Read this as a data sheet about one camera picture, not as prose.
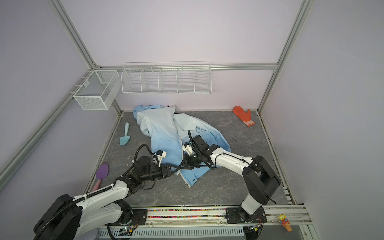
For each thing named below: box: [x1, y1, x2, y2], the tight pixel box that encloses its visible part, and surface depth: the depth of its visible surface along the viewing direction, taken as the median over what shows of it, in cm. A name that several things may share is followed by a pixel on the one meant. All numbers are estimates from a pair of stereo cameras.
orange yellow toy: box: [278, 214, 293, 232], surface depth 71 cm
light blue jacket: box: [134, 105, 231, 187], surface depth 96 cm
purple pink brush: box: [92, 162, 109, 192], surface depth 91 cm
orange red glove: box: [232, 106, 256, 127], surface depth 122 cm
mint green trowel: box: [119, 122, 131, 146], surface depth 107 cm
